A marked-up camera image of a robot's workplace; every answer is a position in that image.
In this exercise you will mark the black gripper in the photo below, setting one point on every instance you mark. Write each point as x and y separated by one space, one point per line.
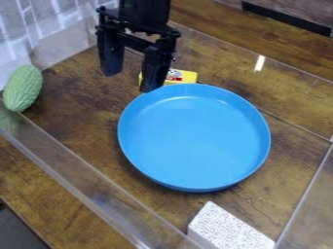
137 25

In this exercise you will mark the blue round tray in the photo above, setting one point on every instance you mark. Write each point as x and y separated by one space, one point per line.
194 137

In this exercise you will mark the yellow rectangular block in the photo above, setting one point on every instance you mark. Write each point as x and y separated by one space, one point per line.
177 77

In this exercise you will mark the white sheer curtain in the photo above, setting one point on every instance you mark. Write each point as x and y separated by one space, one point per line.
45 31

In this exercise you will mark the green bumpy gourd toy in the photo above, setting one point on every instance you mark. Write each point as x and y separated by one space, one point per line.
23 88

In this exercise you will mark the white speckled foam block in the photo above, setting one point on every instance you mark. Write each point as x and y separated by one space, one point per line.
219 230

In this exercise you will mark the clear acrylic enclosure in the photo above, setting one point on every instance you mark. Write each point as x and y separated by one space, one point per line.
67 179

